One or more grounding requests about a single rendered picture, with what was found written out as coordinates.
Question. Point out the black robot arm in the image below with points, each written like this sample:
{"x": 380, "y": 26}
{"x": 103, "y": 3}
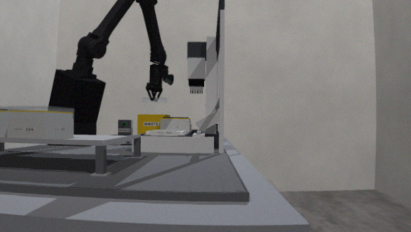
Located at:
{"x": 90, "y": 47}

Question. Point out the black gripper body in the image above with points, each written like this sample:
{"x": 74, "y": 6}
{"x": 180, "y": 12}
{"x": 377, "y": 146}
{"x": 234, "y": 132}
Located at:
{"x": 151, "y": 82}

